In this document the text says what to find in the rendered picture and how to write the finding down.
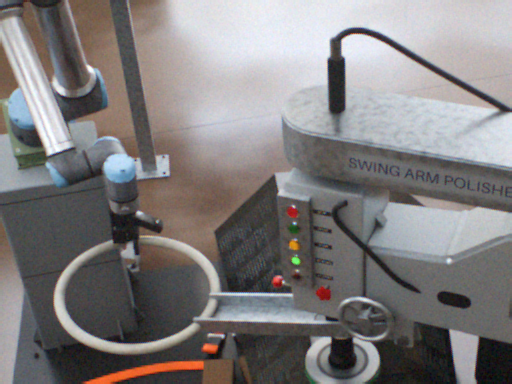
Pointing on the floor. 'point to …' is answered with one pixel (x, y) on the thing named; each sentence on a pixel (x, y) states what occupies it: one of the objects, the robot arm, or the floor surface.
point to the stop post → (157, 165)
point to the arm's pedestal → (66, 248)
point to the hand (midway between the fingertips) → (139, 255)
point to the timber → (219, 372)
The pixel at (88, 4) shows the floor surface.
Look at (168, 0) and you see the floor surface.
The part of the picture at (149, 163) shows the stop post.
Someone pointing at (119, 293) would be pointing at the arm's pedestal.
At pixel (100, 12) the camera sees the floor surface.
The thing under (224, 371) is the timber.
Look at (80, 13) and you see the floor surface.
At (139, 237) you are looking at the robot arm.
